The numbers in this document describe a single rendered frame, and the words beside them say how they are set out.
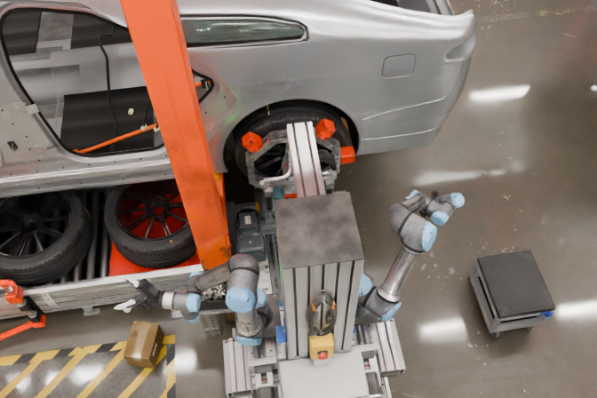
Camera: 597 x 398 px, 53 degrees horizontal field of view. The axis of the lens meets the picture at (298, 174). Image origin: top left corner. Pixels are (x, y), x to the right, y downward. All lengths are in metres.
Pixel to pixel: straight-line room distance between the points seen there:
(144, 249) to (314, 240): 1.99
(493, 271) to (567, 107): 1.93
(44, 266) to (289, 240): 2.27
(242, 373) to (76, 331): 1.45
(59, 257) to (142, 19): 2.09
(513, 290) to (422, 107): 1.22
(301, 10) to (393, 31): 0.46
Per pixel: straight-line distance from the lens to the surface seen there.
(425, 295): 4.07
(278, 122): 3.28
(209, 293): 3.42
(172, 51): 2.19
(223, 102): 3.18
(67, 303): 4.02
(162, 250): 3.68
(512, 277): 3.87
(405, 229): 2.67
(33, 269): 3.89
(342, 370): 2.53
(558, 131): 5.13
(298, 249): 1.84
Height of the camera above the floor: 3.64
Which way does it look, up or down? 54 degrees down
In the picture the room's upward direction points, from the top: 1 degrees counter-clockwise
